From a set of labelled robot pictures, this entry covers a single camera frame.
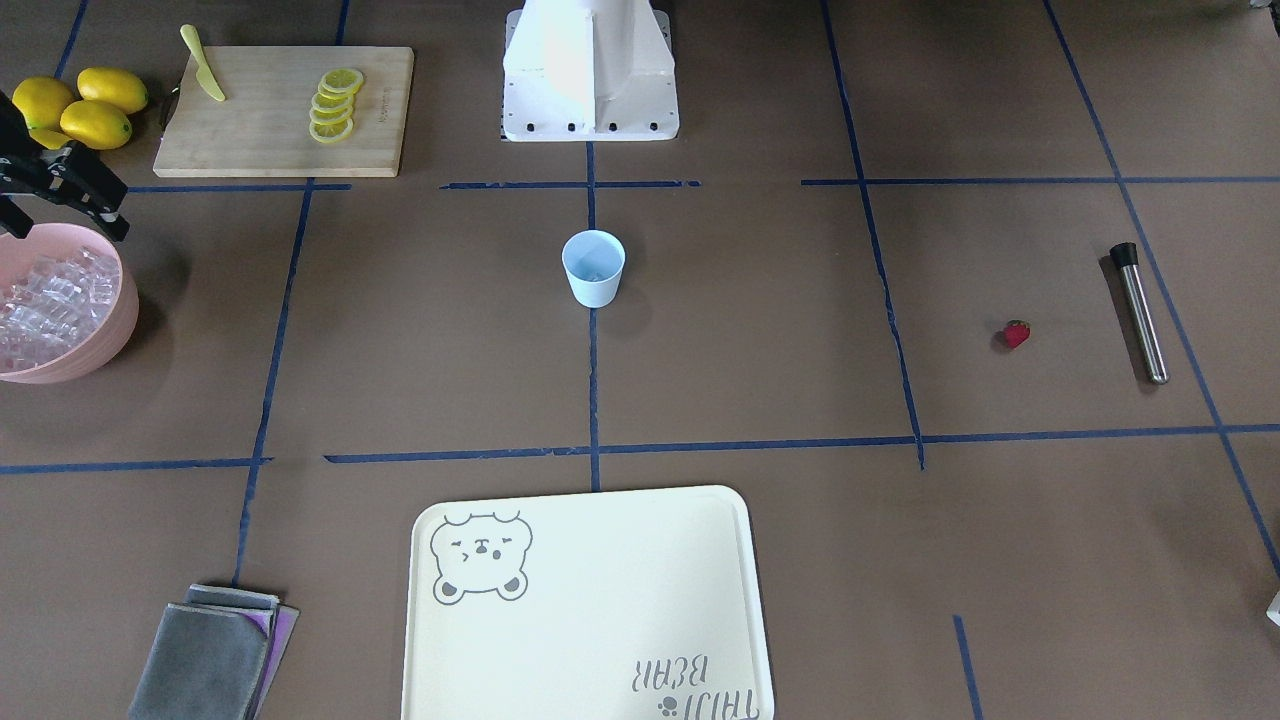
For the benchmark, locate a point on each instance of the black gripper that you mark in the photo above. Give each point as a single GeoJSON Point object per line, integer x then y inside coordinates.
{"type": "Point", "coordinates": [62, 178]}

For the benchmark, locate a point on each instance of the clear ice cube pile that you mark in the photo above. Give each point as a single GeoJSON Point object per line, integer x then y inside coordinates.
{"type": "Point", "coordinates": [56, 306]}

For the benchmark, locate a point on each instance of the light blue plastic cup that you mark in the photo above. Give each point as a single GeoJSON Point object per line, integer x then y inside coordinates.
{"type": "Point", "coordinates": [593, 262]}

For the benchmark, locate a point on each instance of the whole lemon bottom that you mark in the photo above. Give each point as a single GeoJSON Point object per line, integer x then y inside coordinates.
{"type": "Point", "coordinates": [49, 139]}

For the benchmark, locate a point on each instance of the whole lemon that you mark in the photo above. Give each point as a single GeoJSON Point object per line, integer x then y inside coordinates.
{"type": "Point", "coordinates": [41, 100]}
{"type": "Point", "coordinates": [49, 139]}
{"type": "Point", "coordinates": [96, 124]}
{"type": "Point", "coordinates": [115, 86]}

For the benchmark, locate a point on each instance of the whole lemon middle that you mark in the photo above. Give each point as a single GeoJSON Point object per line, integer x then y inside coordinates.
{"type": "Point", "coordinates": [96, 124]}

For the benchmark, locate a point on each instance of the whole lemon top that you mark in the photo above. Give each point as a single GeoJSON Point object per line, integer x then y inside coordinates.
{"type": "Point", "coordinates": [41, 100]}
{"type": "Point", "coordinates": [115, 86]}

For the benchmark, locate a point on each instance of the pink bowl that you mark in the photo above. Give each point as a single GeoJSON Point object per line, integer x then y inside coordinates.
{"type": "Point", "coordinates": [60, 240]}

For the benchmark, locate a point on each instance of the yellow-green plastic knife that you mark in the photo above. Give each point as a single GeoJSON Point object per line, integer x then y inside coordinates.
{"type": "Point", "coordinates": [205, 78]}

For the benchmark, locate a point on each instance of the bamboo cutting board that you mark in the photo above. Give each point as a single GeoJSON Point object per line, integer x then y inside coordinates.
{"type": "Point", "coordinates": [260, 130]}

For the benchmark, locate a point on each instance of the lemon slices row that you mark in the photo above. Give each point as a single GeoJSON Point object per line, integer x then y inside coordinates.
{"type": "Point", "coordinates": [331, 117]}

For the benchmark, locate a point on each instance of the purple folded cloth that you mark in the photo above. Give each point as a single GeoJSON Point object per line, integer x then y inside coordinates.
{"type": "Point", "coordinates": [277, 626]}

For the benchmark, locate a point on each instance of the grey folded cloth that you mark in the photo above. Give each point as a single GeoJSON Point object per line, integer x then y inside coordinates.
{"type": "Point", "coordinates": [210, 656]}

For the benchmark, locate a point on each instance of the cream bear serving tray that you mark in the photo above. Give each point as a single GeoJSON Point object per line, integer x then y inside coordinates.
{"type": "Point", "coordinates": [641, 604]}

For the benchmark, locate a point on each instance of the steel muddler black tip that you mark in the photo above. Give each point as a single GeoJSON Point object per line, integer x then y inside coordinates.
{"type": "Point", "coordinates": [1125, 258]}

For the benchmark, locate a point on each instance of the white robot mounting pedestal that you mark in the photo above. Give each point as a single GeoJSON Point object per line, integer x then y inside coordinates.
{"type": "Point", "coordinates": [588, 71]}

